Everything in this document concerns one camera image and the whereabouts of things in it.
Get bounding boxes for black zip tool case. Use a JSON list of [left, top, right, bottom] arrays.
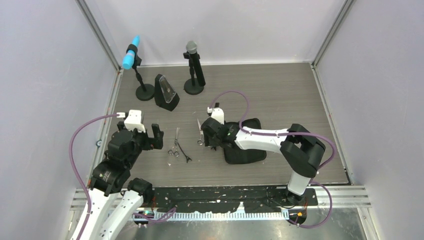
[[222, 117, 268, 166]]

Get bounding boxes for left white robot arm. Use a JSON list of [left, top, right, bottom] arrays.
[[71, 121, 164, 240]]

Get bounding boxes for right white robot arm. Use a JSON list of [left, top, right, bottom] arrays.
[[200, 117, 326, 205]]

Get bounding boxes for left silver scissors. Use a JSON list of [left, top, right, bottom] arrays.
[[167, 127, 180, 158]]

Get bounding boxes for silver scissors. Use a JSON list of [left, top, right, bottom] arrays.
[[167, 127, 180, 158], [197, 119, 205, 146]]

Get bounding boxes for right silver scissors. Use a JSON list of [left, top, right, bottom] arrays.
[[197, 119, 205, 146]]

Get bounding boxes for black metronome clear cover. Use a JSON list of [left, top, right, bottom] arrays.
[[154, 74, 180, 112]]

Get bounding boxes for left black mic stand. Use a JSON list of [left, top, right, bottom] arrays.
[[132, 55, 155, 101]]

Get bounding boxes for black mic stand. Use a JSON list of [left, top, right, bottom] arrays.
[[132, 55, 155, 101], [183, 51, 204, 95]]

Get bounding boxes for right black mic stand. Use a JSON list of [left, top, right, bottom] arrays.
[[183, 51, 204, 95]]

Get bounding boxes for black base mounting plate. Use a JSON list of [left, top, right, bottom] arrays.
[[141, 185, 318, 214]]

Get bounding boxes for blue microphone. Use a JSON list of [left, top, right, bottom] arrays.
[[122, 35, 140, 70]]

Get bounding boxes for grey black microphone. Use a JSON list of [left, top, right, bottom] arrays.
[[186, 40, 206, 87]]

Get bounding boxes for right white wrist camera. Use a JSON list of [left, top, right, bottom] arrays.
[[206, 102, 225, 125]]

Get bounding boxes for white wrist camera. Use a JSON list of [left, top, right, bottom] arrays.
[[206, 102, 225, 125], [124, 109, 146, 133]]

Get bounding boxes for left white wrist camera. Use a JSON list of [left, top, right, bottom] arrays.
[[124, 109, 146, 133]]

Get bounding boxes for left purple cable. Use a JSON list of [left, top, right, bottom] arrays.
[[68, 112, 127, 240]]

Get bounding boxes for purple cable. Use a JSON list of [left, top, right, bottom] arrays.
[[68, 112, 127, 240], [208, 90, 337, 230]]

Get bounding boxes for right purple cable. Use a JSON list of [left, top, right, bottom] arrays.
[[208, 90, 337, 230]]

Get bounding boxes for aluminium frame rail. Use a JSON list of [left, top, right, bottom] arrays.
[[69, 185, 372, 222]]

